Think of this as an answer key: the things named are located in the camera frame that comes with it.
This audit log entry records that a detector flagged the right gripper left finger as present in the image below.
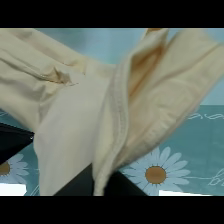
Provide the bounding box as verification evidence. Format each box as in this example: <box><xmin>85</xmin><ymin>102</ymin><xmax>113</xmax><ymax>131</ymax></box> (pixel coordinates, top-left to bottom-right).
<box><xmin>54</xmin><ymin>162</ymin><xmax>97</xmax><ymax>197</ymax></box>

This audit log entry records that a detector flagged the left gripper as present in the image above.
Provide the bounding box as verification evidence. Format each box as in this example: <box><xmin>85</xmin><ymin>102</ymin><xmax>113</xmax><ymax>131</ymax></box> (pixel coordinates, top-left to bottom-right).
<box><xmin>0</xmin><ymin>122</ymin><xmax>36</xmax><ymax>165</ymax></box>

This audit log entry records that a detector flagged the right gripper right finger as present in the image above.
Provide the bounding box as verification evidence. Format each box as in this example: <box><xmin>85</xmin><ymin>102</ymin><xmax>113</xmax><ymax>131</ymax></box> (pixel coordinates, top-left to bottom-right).
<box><xmin>104</xmin><ymin>170</ymin><xmax>148</xmax><ymax>197</ymax></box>

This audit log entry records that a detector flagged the cream shirt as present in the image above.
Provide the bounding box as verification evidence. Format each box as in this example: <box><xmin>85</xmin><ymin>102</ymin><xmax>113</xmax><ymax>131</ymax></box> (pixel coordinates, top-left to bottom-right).
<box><xmin>0</xmin><ymin>27</ymin><xmax>224</xmax><ymax>197</ymax></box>

